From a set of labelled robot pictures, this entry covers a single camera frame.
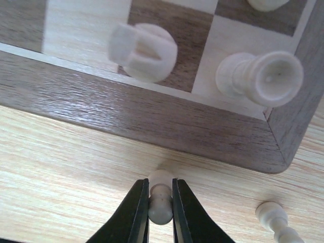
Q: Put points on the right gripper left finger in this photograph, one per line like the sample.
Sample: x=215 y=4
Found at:
x=130 y=222

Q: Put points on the wooden chess board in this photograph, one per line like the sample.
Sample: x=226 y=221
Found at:
x=54 y=63

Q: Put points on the white pawn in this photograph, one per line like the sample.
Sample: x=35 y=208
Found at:
x=266 y=5
x=160 y=197
x=273 y=217

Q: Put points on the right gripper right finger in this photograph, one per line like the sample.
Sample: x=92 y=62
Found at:
x=191 y=223

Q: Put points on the white rook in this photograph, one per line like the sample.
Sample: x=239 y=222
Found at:
x=270 y=80

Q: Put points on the white knight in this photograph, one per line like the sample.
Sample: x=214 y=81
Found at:
x=146 y=52

